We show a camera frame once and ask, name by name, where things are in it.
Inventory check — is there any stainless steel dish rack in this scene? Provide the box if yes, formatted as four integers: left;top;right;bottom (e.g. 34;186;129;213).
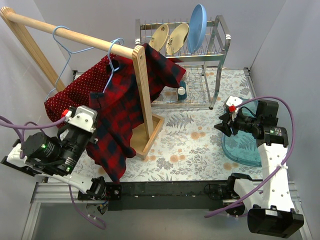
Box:
151;14;231;110

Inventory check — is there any wooden clothes rack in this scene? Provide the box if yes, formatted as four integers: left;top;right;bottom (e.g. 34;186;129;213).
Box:
0;6;164;159

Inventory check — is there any cream floral plate right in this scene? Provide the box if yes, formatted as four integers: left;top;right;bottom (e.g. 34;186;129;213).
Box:
165;23;189;55

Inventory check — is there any cream floral plate left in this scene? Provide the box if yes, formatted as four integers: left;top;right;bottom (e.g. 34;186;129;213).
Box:
148;24;169;52

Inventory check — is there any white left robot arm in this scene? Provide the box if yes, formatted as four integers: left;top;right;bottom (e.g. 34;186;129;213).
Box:
2;124;107;200

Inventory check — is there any red polka dot skirt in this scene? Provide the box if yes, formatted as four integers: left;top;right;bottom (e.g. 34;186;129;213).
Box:
44;56;111;122

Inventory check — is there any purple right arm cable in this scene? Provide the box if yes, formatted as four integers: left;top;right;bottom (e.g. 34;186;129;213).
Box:
204;95;295;219

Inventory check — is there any teal transparent plastic basin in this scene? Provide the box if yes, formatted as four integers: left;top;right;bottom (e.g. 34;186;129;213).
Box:
221;98;263;168

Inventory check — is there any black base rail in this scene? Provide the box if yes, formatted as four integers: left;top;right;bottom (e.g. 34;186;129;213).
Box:
77;179;257;212

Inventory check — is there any light blue wire hanger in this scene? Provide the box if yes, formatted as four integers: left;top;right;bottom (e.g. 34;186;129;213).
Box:
44;25;101;102

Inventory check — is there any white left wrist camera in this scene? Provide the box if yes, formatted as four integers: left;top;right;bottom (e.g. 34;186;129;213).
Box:
61;105;98;134

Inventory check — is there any red plaid garment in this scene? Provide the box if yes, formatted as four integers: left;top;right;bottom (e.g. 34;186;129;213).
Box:
86;43;186;183

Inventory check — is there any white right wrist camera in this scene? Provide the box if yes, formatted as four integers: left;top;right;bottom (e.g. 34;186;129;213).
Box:
225;96;243;121

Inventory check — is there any blue plate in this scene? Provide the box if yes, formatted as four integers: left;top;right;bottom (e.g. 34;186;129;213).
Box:
187;4;207;55

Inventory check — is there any floral table mat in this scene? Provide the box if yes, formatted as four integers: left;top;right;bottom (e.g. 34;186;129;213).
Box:
120;69;262;182

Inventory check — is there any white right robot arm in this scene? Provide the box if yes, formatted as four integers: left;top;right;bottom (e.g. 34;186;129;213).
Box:
215;96;304;239

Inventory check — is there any cream floral plate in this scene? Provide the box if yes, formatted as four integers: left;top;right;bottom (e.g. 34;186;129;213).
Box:
148;24;169;52
165;23;189;55

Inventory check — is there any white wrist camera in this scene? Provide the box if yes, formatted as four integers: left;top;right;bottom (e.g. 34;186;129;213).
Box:
225;96;243;121
61;105;98;134

